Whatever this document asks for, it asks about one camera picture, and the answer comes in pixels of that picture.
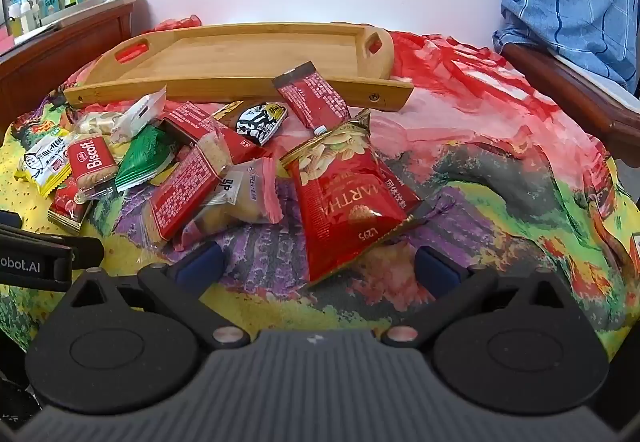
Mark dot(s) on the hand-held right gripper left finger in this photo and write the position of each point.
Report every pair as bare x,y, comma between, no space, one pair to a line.
197,267

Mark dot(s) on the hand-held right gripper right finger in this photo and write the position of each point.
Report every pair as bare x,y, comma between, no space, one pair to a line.
436,269

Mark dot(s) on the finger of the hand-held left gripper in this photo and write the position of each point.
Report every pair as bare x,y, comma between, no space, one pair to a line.
87,252
10,219

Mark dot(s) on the red cherry print packet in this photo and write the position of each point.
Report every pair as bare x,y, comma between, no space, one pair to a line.
67,209

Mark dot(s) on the yellow white snack packet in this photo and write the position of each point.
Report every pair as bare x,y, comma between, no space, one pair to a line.
42,162

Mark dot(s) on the red clear cracker packet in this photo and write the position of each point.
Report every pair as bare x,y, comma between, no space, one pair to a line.
185,187

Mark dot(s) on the pink clear cake packet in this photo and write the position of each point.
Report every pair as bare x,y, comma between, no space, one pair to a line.
245,197

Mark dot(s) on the red caramel biscuit packet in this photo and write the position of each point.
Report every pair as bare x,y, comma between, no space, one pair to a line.
90,162

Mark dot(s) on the green snack packet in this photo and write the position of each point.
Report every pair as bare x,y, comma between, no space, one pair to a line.
145,157

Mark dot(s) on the large red peanut bag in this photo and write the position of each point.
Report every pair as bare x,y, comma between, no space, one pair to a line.
345,202

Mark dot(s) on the clear white candy packet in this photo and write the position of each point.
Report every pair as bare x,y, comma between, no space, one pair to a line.
125,117

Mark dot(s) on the black white foil snack packet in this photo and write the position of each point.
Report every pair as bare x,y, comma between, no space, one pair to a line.
257,124

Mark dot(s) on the brown peanut bar packet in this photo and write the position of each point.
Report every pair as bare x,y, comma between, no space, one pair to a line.
227,111

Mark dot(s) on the wooden serving tray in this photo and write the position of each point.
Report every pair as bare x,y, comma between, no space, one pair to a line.
240,57

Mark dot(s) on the colourful printed cloth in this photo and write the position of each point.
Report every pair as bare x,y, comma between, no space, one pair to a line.
500,162

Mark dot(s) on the brown wooden cabinet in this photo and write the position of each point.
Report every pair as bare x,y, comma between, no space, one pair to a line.
60,52

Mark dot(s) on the white plastic bottles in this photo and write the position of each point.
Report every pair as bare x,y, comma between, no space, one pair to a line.
25,17

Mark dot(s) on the brown wooden bed frame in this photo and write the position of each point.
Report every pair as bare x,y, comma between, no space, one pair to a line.
565,87

